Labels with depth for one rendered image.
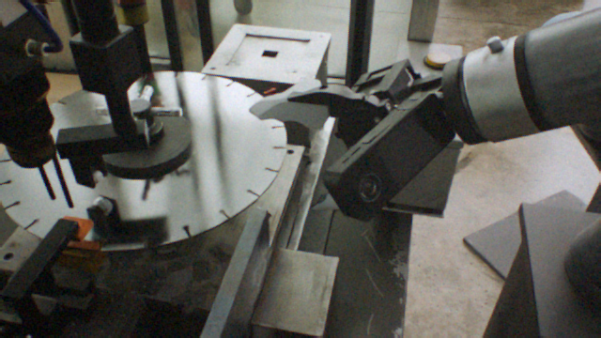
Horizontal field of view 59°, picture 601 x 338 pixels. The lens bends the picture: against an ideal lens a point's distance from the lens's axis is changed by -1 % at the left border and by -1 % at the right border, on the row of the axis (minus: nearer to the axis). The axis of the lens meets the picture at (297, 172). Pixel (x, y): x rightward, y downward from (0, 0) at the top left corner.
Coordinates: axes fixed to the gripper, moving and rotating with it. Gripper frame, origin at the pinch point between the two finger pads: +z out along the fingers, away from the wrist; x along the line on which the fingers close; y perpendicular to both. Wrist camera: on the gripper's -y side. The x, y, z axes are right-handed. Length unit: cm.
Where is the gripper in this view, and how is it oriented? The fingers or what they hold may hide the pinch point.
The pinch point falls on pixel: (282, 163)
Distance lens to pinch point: 53.6
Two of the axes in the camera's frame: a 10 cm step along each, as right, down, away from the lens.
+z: -7.5, 1.9, 6.4
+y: 4.3, -5.9, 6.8
